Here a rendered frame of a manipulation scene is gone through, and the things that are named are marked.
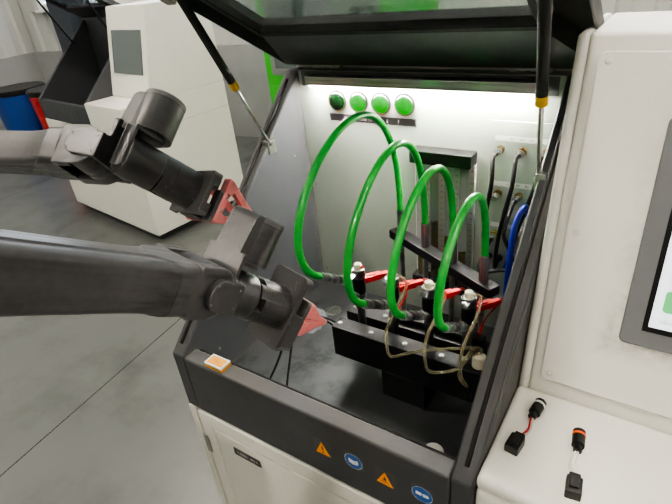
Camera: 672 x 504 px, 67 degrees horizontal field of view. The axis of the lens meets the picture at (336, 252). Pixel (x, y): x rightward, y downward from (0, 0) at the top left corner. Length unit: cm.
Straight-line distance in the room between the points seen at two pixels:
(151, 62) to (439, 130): 280
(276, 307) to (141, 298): 21
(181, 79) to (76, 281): 347
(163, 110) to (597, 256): 68
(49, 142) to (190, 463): 168
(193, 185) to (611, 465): 74
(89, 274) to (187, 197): 32
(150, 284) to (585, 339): 70
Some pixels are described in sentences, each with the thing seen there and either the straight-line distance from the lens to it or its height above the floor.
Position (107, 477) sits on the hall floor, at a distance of 237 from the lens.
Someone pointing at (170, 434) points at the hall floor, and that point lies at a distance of 240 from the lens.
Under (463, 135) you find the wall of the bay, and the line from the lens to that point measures 116.
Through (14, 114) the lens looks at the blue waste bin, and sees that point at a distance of 692.
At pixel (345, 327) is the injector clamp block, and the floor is 98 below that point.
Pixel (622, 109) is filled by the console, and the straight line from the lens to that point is 86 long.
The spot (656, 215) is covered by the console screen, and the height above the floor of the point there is 131.
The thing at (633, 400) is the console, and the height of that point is 102.
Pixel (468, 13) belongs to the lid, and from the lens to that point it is 94.
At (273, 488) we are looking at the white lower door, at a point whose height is 63.
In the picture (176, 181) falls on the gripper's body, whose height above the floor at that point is 144.
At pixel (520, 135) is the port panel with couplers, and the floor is 133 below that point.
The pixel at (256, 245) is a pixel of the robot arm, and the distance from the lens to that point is 60.
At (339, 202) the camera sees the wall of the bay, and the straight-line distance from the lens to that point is 138.
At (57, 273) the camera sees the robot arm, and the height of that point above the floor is 150.
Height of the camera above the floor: 168
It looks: 30 degrees down
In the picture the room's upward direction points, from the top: 7 degrees counter-clockwise
